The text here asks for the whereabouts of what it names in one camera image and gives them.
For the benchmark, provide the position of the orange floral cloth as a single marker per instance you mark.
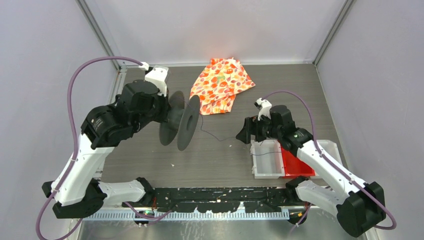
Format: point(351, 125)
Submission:
point(219, 83)

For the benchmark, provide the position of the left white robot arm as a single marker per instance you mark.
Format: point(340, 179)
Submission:
point(77, 193)

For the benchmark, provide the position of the red plastic bin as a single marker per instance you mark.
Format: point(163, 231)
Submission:
point(294, 167)

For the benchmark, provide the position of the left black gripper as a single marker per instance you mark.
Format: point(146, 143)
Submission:
point(163, 116)

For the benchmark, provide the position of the slotted cable duct rail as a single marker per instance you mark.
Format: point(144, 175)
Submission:
point(240, 214)

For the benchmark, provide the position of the black cable spool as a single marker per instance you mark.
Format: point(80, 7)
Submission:
point(181, 120)

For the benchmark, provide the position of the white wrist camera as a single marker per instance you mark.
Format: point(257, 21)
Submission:
point(264, 106)
point(156, 75)

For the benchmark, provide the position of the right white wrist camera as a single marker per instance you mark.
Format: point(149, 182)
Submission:
point(264, 106)

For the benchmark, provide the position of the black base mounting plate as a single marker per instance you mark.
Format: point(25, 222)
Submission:
point(266, 199)

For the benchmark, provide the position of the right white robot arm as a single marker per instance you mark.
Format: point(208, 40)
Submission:
point(357, 205)

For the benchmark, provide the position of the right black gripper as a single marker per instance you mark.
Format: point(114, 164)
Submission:
point(251, 126)

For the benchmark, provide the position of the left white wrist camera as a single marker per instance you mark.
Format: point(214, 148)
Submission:
point(156, 75)

